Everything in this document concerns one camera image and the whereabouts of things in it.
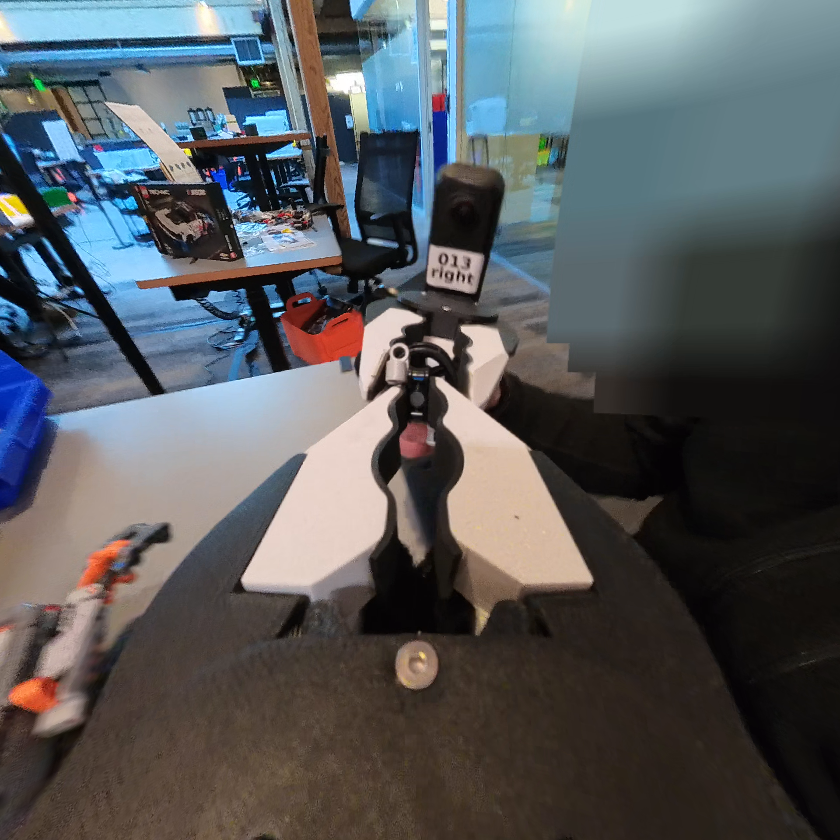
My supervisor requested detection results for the red tool basket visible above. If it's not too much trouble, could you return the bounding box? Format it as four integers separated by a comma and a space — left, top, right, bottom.
283, 292, 366, 366

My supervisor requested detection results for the grey orange tracked toy robot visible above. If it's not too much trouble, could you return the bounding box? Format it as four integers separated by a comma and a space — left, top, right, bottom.
0, 523, 173, 739

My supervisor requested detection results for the wooden pillar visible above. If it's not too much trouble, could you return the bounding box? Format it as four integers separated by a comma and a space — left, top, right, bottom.
287, 0, 350, 240

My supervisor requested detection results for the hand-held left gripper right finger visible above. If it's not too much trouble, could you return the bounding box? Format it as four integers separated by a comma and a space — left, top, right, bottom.
427, 381, 594, 607

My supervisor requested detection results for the black office chair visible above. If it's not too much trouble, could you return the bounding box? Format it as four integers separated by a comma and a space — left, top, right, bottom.
342, 129, 421, 300

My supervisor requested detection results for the black printed box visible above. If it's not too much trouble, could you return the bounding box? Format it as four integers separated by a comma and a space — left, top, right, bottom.
136, 182, 246, 261

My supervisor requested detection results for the wooden work table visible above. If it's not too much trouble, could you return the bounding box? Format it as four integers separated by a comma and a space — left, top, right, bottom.
136, 217, 345, 375

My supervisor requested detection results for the person's right hand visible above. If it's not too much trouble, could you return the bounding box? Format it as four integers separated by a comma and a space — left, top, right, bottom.
399, 420, 438, 462

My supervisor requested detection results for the blue plastic bin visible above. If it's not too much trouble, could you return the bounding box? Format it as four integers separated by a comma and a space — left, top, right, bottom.
0, 352, 56, 513

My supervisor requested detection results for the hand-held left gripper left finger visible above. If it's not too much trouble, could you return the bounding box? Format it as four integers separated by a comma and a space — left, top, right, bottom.
243, 388, 410, 602

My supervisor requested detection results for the small white blue connector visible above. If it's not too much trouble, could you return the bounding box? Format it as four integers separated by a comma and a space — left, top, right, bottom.
384, 344, 437, 418

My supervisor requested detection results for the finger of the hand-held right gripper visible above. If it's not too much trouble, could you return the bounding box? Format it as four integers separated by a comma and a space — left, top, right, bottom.
357, 310, 424, 403
451, 322, 508, 410

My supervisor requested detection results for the person's right forearm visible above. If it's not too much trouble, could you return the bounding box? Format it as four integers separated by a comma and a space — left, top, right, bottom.
493, 374, 686, 502

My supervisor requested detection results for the black stand pole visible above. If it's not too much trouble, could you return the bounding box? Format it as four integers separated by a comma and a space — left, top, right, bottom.
0, 132, 166, 395

